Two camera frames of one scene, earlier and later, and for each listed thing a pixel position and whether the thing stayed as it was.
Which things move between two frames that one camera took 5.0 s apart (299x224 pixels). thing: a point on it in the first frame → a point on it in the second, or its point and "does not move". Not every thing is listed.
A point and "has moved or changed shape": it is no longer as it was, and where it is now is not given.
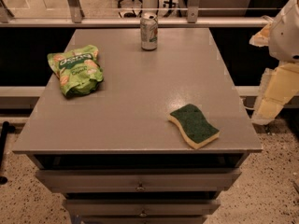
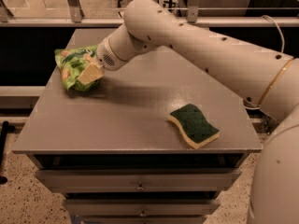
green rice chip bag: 78,70 has moved or changed shape
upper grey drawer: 140,180 does not move
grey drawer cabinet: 112,155 does not move
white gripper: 286,36 → 106,56
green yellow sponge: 195,127 does not move
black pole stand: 6,129 does not move
